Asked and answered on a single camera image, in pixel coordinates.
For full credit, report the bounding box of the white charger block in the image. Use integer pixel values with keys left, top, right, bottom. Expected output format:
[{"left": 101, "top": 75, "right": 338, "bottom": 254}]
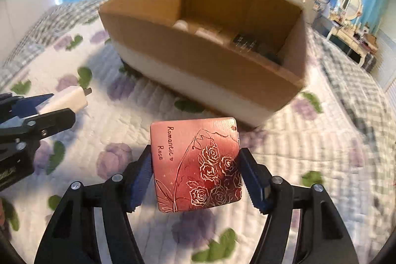
[{"left": 36, "top": 86, "right": 92, "bottom": 115}]

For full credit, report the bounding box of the red rose compact case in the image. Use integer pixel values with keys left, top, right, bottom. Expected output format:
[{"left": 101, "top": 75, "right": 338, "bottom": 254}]
[{"left": 150, "top": 117, "right": 242, "bottom": 213}]

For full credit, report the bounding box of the white Huawei charger plug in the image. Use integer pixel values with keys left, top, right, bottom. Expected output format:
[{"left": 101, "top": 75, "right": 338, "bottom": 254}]
[{"left": 173, "top": 19, "right": 225, "bottom": 45}]

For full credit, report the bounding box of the black TV remote control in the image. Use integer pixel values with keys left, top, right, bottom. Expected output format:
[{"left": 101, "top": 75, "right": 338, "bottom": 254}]
[{"left": 232, "top": 33, "right": 283, "bottom": 65}]

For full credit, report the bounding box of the brown cardboard box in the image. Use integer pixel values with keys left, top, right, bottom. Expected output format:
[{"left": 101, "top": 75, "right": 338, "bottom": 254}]
[{"left": 99, "top": 0, "right": 307, "bottom": 127}]

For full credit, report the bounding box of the white dressing table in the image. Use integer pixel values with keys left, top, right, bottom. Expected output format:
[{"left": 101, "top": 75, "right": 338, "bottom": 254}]
[{"left": 327, "top": 15, "right": 379, "bottom": 73}]

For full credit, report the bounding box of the grey storage cabinet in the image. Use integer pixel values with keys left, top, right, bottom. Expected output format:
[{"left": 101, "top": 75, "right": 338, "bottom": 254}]
[{"left": 288, "top": 0, "right": 319, "bottom": 25}]

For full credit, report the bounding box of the oval white vanity mirror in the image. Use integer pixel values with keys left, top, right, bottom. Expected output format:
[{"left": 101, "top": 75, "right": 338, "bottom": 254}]
[{"left": 339, "top": 0, "right": 363, "bottom": 21}]

